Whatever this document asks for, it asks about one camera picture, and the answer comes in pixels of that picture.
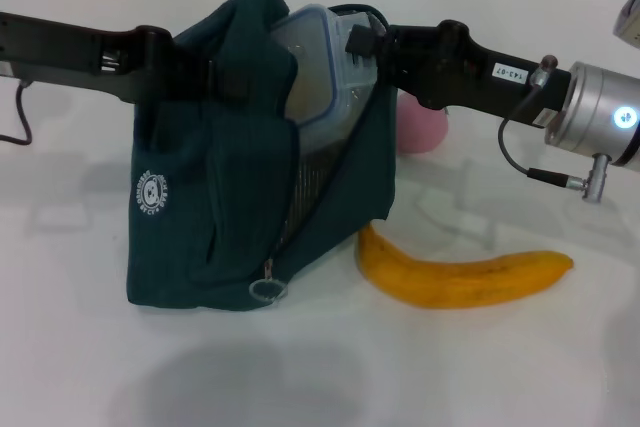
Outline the left gripper grey cable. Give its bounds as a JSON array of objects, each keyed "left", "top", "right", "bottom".
[{"left": 0, "top": 77, "right": 34, "bottom": 147}]

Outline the pink toy peach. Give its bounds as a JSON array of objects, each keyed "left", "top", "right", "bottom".
[{"left": 397, "top": 91, "right": 450, "bottom": 154}]

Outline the right gripper grey cable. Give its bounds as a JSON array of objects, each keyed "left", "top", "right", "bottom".
[{"left": 497, "top": 54, "right": 609, "bottom": 204}]

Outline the dark teal insulated lunch bag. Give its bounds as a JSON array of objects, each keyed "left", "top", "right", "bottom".
[{"left": 127, "top": 0, "right": 399, "bottom": 321}]

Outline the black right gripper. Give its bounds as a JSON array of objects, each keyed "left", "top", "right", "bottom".
[{"left": 346, "top": 18, "right": 572, "bottom": 127}]

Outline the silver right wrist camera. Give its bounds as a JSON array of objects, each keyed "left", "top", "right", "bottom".
[{"left": 613, "top": 0, "right": 640, "bottom": 43}]

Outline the clear food container blue seal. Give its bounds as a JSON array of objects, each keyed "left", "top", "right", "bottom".
[{"left": 269, "top": 4, "right": 382, "bottom": 154}]

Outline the yellow banana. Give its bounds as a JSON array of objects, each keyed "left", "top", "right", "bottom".
[{"left": 355, "top": 224, "right": 575, "bottom": 311}]

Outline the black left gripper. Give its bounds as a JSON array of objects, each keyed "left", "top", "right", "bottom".
[{"left": 0, "top": 10, "right": 252, "bottom": 105}]

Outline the gripper grey cable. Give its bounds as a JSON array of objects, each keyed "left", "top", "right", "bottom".
[
  {"left": 0, "top": 77, "right": 34, "bottom": 147},
  {"left": 497, "top": 54, "right": 609, "bottom": 204}
]

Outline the metal zipper pull ring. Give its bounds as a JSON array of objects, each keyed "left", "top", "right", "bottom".
[{"left": 248, "top": 258, "right": 291, "bottom": 304}]

